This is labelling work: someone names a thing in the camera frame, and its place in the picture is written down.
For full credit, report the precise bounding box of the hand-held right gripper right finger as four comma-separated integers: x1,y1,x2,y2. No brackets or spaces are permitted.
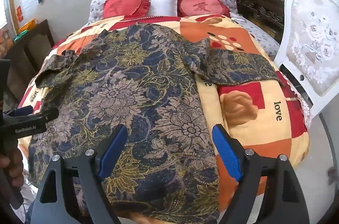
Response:
212,123,310,224

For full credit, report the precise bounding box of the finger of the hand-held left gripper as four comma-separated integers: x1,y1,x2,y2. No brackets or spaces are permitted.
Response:
2,108,59,139
15,105,33,115

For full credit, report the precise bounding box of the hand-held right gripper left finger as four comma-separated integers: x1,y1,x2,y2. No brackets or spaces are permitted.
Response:
33,123,129,224

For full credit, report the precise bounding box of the dark floral patterned shirt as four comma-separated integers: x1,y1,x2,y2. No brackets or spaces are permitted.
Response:
28,23,284,224

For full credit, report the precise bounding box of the person's left hand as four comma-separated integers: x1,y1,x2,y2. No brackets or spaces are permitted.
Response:
0,149,25,185

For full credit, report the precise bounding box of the red orange printed blanket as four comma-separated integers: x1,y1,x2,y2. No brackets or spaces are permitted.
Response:
17,15,311,216

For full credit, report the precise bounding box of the green flat item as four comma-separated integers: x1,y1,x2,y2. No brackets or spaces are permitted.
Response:
13,31,28,42

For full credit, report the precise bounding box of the dark wooden side table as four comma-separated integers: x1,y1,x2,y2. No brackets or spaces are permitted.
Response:
0,19,55,100

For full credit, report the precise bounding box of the yellow flat package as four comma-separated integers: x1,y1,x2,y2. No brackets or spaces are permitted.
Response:
18,19,36,34

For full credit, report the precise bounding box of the white ornate chair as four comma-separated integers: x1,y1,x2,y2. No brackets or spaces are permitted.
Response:
273,0,339,120

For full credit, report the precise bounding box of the red heart pillow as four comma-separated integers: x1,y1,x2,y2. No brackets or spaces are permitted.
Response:
102,0,151,19
177,0,231,18

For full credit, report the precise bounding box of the dark carved wooden cabinet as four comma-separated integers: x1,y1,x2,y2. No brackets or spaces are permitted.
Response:
232,0,288,43

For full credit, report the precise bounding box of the white pillow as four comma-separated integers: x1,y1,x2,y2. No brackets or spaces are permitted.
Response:
143,0,178,17

